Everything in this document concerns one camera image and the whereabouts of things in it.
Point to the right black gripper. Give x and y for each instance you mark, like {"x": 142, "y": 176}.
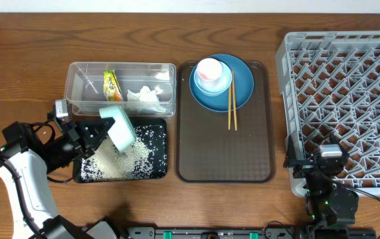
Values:
{"x": 304, "y": 165}

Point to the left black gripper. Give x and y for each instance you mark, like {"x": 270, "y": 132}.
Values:
{"x": 76, "y": 142}

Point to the mint green bowl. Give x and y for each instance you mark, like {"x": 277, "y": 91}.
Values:
{"x": 122, "y": 132}

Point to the green snack wrapper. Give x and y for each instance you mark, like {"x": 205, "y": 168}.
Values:
{"x": 111, "y": 87}

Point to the white cooked rice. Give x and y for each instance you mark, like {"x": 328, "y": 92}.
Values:
{"x": 120, "y": 159}

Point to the white tissue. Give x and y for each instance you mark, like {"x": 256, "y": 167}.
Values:
{"x": 146, "y": 100}

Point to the wooden chopstick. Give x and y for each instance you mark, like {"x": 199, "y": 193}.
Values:
{"x": 234, "y": 100}
{"x": 229, "y": 106}

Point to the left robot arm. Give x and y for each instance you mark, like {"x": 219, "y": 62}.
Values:
{"x": 25, "y": 162}

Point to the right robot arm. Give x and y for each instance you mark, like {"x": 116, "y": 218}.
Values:
{"x": 332, "y": 207}

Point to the clear plastic waste bin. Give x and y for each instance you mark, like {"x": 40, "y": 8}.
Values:
{"x": 84, "y": 85}

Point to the grey dishwasher rack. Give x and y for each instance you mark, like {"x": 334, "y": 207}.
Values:
{"x": 330, "y": 85}

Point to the black plastic tray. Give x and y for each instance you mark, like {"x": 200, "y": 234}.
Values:
{"x": 158, "y": 149}

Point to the dark blue plate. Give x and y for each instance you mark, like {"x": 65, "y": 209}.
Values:
{"x": 244, "y": 85}

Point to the brown serving tray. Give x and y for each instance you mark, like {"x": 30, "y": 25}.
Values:
{"x": 211, "y": 151}

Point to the light blue bowl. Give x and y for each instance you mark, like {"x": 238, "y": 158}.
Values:
{"x": 223, "y": 83}

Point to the pink cup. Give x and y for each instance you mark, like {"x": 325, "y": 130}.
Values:
{"x": 209, "y": 70}

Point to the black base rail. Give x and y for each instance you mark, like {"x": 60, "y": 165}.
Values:
{"x": 267, "y": 233}

